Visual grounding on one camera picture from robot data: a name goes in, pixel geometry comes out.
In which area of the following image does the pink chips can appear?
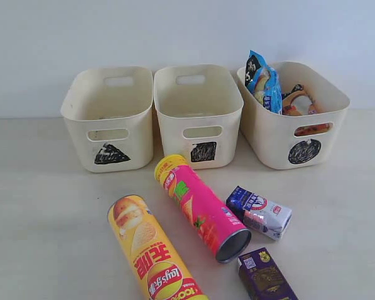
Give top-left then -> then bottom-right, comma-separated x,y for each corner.
154,154 -> 251,263

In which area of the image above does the orange snack packet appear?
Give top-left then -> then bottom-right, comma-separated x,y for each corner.
282,84 -> 332,137

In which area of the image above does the yellow chips can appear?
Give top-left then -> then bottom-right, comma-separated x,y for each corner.
107,194 -> 208,299

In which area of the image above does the cream bin square mark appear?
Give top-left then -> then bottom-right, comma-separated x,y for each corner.
154,64 -> 244,169

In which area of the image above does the cream bin triangle mark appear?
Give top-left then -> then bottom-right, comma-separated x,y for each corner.
61,66 -> 154,173

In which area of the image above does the silver blue milk carton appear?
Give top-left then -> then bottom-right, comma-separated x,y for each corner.
226,186 -> 292,241

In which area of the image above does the cream bin circle mark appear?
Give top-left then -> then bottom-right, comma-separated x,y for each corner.
237,61 -> 350,169

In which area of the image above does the purple drink carton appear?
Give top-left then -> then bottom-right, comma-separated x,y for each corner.
237,247 -> 298,300

